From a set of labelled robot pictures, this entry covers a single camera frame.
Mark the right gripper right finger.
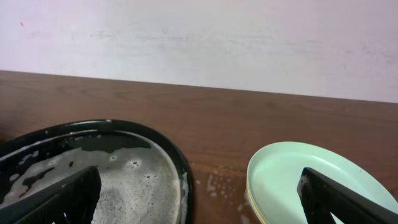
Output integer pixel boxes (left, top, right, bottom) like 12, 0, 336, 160
297, 167, 397, 224

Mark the round black tray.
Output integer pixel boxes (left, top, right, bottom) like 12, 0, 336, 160
1, 120, 195, 223

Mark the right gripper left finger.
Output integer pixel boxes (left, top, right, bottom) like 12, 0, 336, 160
1, 166, 101, 224

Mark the light blue plate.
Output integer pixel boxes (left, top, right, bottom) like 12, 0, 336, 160
246, 142, 397, 224

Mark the yellow plate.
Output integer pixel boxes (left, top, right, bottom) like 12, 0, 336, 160
245, 183, 269, 224

